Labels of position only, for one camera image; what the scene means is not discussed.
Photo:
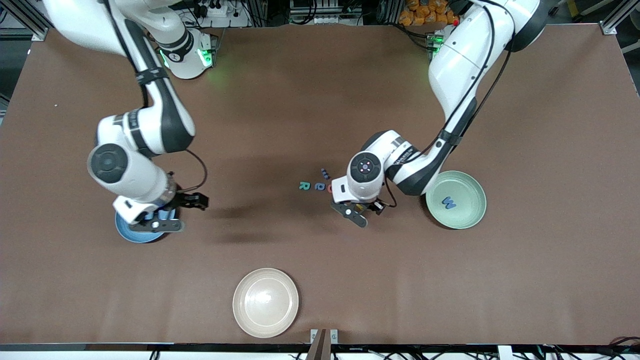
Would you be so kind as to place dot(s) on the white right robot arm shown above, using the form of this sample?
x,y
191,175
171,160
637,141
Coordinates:
x,y
150,130

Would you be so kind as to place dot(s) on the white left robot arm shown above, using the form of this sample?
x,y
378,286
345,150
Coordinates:
x,y
460,55

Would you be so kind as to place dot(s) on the blue plate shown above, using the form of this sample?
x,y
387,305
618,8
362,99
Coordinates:
x,y
130,235

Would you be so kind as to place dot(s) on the blue foam letter a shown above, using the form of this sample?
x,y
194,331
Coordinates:
x,y
322,187

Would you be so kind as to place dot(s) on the orange snack bags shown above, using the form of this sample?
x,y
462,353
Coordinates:
x,y
420,15

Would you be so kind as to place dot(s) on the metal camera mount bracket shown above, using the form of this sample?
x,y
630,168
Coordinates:
x,y
324,345

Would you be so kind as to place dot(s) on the white power strip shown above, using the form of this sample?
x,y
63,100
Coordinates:
x,y
217,10

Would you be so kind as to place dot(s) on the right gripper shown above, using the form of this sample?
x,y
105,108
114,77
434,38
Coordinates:
x,y
184,199

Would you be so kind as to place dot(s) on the aluminium frame with bracket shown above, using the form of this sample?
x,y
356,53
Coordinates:
x,y
609,29
40,32

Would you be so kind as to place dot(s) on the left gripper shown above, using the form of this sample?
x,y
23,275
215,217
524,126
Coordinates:
x,y
374,204

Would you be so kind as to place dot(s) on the beige plate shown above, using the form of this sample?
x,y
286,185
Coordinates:
x,y
265,303

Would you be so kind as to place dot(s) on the green foam letter R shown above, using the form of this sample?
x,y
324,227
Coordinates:
x,y
301,186

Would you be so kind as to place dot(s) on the blue foam letter M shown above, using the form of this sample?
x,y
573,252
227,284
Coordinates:
x,y
449,202

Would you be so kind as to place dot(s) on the black electronics box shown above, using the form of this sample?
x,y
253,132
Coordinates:
x,y
325,10

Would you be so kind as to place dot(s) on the dark blue small foam letter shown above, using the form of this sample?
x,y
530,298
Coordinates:
x,y
325,173

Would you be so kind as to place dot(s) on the green plate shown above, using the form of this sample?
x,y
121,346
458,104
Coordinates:
x,y
465,210

